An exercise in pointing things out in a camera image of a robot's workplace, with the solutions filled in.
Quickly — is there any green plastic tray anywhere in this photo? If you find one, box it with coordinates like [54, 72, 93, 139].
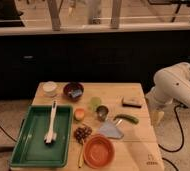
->
[10, 105, 73, 168]

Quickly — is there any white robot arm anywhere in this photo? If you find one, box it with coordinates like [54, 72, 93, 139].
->
[145, 62, 190, 126]

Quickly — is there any black cable at left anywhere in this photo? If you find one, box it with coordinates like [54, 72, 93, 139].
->
[0, 112, 26, 154]

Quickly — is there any black whiteboard eraser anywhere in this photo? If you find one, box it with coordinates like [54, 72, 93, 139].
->
[122, 98, 142, 108]

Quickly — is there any small metal cup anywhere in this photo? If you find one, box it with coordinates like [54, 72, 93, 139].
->
[96, 105, 109, 121]

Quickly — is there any yellow stick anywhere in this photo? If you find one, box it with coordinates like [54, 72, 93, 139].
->
[78, 141, 84, 168]

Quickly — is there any orange peach fruit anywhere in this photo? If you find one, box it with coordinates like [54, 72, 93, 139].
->
[74, 108, 85, 121]

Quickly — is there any grey blue spatula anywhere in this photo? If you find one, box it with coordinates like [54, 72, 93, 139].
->
[98, 119, 124, 139]

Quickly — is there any black cable on floor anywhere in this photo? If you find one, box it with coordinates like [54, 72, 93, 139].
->
[157, 104, 189, 171]

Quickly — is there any small white cup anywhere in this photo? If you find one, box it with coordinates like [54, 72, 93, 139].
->
[42, 81, 57, 97]

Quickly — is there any dark maroon bowl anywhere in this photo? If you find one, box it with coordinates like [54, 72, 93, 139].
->
[63, 82, 84, 101]

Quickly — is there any red orange bowl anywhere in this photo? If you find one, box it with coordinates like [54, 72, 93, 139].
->
[83, 134, 115, 169]

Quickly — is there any green chili pepper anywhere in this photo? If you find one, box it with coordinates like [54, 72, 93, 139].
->
[113, 114, 139, 124]

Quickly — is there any light green cup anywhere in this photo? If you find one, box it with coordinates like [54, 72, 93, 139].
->
[89, 97, 102, 112]

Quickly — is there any bunch of dark grapes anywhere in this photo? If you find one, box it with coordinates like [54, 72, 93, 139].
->
[74, 126, 92, 144]

